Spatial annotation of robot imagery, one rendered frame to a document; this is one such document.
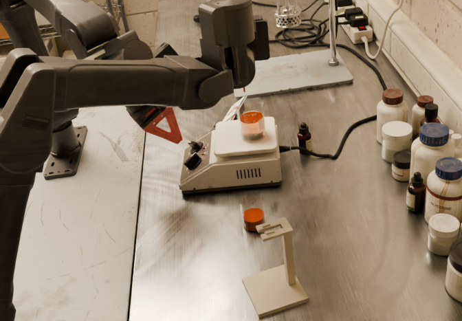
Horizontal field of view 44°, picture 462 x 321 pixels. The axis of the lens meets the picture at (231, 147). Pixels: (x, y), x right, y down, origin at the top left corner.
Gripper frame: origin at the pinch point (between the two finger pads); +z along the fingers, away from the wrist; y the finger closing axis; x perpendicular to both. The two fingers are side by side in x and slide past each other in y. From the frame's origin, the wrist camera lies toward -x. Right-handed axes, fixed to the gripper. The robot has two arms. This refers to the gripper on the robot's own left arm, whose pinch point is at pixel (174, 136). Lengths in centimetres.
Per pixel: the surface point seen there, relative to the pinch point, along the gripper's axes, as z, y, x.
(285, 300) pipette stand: 19.0, -33.4, 5.2
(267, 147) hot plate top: 11.1, -8.2, -10.9
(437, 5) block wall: 20, 3, -61
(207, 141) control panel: 7.1, 4.6, -4.2
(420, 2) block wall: 22, 13, -63
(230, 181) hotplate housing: 12.6, -4.8, -1.8
